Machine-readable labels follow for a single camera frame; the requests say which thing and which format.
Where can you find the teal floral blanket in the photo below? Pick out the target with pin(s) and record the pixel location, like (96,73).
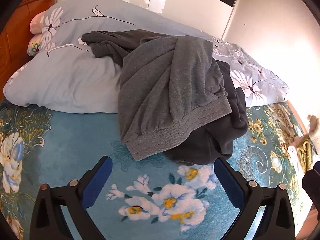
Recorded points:
(75,140)

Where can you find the light grey fleece pants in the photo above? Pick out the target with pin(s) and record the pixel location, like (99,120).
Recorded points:
(170,85)

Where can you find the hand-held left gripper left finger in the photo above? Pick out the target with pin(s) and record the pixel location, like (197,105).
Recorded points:
(96,180)

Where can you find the dark grey garment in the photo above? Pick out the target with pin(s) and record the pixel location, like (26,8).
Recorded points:
(220,140)

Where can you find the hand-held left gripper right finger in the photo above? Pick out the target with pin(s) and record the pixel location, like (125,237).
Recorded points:
(230,180)

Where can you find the pink pillow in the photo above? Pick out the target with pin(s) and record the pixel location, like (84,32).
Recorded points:
(37,23)

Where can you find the white glossy wardrobe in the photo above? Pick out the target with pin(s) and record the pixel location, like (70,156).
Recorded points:
(175,0)

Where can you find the floral print pillow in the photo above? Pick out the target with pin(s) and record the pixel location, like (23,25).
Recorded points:
(33,46)

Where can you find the light blue floral duvet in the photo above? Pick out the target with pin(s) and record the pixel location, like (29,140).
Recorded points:
(75,85)

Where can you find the orange wooden headboard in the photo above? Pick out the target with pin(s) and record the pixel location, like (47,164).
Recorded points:
(15,37)

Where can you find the small tan object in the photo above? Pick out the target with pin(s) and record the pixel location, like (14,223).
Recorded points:
(312,123)

